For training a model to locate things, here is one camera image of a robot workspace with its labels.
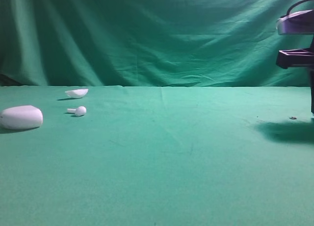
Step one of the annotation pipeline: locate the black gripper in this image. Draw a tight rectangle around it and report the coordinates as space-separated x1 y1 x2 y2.
276 39 314 113

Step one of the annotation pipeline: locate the white earbud near case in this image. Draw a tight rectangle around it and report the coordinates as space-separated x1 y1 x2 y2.
67 106 87 117

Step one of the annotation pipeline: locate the white earbud case lid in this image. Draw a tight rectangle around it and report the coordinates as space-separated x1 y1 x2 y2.
65 88 88 99

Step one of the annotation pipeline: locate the white earbud case body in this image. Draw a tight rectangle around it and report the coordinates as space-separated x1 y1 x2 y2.
0 105 43 130

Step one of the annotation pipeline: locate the green table cloth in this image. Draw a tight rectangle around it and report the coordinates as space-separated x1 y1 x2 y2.
0 86 314 226

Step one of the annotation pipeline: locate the green backdrop cloth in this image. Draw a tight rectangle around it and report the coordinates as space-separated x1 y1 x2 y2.
0 0 311 87

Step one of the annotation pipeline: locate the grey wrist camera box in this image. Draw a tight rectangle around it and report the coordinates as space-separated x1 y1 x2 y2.
276 10 314 35

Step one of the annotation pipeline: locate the black camera cable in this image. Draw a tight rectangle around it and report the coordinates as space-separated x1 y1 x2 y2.
280 0 314 18

